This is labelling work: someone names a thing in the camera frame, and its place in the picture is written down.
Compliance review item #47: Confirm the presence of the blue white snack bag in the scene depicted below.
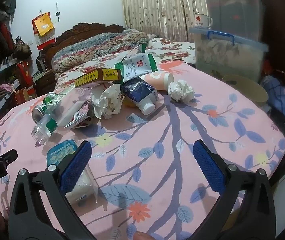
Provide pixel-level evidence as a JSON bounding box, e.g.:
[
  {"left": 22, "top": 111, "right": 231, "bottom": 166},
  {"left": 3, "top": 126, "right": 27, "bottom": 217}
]
[{"left": 46, "top": 140, "right": 98, "bottom": 204}]

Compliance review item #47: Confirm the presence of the clear plastic bottle green label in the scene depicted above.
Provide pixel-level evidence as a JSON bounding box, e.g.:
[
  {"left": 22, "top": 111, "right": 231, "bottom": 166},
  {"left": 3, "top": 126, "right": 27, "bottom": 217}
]
[{"left": 31, "top": 100, "right": 85, "bottom": 145}]

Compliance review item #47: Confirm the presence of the green aluminium can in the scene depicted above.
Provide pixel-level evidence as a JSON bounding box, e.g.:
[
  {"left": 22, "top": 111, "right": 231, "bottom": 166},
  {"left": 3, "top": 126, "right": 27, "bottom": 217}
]
[{"left": 32, "top": 92, "right": 58, "bottom": 124}]

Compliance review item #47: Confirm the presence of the silver chicken snack pouch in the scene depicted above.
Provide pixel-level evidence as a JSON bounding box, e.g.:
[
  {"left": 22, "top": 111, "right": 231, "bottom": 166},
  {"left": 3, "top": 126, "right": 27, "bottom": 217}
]
[{"left": 64, "top": 101, "right": 94, "bottom": 129}]

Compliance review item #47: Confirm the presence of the white paper wrapper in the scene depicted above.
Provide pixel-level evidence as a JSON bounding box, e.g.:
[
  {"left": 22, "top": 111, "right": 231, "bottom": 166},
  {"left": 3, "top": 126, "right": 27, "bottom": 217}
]
[{"left": 90, "top": 83, "right": 123, "bottom": 119}]

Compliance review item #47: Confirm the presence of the white tissue ball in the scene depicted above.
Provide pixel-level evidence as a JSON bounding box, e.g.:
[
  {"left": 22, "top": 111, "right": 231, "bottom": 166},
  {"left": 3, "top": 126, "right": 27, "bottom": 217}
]
[{"left": 168, "top": 80, "right": 194, "bottom": 103}]

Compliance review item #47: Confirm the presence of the yellow long carton box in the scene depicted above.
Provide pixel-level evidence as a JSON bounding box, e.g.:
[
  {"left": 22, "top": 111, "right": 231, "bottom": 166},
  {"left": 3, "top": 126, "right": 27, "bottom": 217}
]
[{"left": 74, "top": 68, "right": 122, "bottom": 87}]

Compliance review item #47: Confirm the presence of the dark blue carton box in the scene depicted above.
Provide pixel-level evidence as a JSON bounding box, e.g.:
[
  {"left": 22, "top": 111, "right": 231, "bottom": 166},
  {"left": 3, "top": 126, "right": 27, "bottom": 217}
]
[{"left": 121, "top": 77, "right": 159, "bottom": 115}]

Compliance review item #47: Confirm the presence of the pink paper cup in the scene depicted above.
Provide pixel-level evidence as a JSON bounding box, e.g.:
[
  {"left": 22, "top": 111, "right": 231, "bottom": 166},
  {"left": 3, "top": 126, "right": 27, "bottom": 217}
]
[{"left": 140, "top": 71, "right": 174, "bottom": 91}]

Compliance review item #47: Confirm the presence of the green white tube package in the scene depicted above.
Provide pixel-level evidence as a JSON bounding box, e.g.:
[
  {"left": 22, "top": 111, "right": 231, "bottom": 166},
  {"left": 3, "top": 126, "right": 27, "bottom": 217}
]
[{"left": 115, "top": 53, "right": 158, "bottom": 83}]

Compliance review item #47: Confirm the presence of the beige round trash bin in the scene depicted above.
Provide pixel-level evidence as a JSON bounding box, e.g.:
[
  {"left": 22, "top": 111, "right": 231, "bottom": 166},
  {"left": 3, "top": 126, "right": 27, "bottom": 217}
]
[{"left": 222, "top": 75, "right": 269, "bottom": 106}]

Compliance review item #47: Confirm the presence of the person right hand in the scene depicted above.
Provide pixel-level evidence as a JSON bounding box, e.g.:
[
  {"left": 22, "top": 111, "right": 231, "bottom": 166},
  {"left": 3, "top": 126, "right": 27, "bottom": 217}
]
[{"left": 133, "top": 231, "right": 155, "bottom": 240}]

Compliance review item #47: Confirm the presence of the pink printed bed sheet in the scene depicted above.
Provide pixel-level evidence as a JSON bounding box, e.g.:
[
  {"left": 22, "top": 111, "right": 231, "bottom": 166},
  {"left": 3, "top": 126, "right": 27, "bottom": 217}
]
[{"left": 0, "top": 63, "right": 285, "bottom": 239}]

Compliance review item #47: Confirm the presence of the carved wooden headboard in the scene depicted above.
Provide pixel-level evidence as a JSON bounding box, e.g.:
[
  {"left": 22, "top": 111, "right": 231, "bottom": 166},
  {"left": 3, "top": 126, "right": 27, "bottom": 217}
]
[{"left": 35, "top": 22, "right": 126, "bottom": 73}]

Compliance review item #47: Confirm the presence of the pile of blue clothes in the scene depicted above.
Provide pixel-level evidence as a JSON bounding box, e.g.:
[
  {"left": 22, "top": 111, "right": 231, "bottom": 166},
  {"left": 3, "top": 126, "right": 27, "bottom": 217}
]
[{"left": 261, "top": 75, "right": 285, "bottom": 116}]

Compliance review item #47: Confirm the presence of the folded patterned quilt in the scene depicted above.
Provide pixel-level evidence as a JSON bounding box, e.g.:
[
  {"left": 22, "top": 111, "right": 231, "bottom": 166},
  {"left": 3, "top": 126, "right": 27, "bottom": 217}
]
[{"left": 51, "top": 29, "right": 149, "bottom": 75}]

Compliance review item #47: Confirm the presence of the floral white red blanket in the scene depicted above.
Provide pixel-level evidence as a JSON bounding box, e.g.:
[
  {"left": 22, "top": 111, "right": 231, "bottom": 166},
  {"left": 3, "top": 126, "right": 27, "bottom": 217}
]
[{"left": 55, "top": 38, "right": 196, "bottom": 90}]

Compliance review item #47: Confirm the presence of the white enamel mug red star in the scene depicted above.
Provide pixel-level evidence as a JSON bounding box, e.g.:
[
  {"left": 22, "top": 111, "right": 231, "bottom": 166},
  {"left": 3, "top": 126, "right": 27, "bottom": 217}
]
[{"left": 194, "top": 14, "right": 213, "bottom": 29}]

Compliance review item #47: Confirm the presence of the middle storage box teal lid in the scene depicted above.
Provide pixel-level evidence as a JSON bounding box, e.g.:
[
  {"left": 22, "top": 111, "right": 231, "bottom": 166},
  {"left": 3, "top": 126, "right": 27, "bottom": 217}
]
[{"left": 205, "top": 0, "right": 264, "bottom": 41}]

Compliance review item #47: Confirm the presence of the beige leaf pattern curtain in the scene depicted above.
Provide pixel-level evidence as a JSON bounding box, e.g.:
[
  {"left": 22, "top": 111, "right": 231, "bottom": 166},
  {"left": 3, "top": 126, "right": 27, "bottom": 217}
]
[{"left": 122, "top": 0, "right": 207, "bottom": 42}]

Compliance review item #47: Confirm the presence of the red yellow wall calendar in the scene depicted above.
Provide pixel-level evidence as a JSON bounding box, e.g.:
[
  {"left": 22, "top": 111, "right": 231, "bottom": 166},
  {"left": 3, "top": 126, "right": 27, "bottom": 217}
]
[{"left": 32, "top": 12, "right": 56, "bottom": 50}]

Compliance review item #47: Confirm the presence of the clear storage box blue handle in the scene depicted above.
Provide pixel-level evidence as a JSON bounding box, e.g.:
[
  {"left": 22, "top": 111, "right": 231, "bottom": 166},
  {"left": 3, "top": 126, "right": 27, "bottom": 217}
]
[{"left": 190, "top": 27, "right": 269, "bottom": 82}]

